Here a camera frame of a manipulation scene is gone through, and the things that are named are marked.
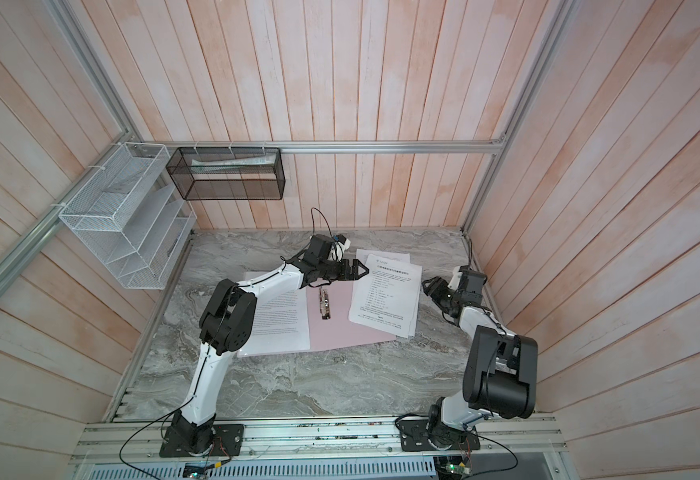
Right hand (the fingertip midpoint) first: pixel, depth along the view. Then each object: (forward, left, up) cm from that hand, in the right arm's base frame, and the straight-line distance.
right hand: (429, 284), depth 94 cm
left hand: (+3, +22, +1) cm, 22 cm away
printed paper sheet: (-11, +47, -6) cm, 48 cm away
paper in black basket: (+24, +66, +28) cm, 75 cm away
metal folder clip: (-4, +34, -7) cm, 35 cm away
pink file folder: (-13, +29, -8) cm, 32 cm away
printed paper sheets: (0, +13, -8) cm, 15 cm away
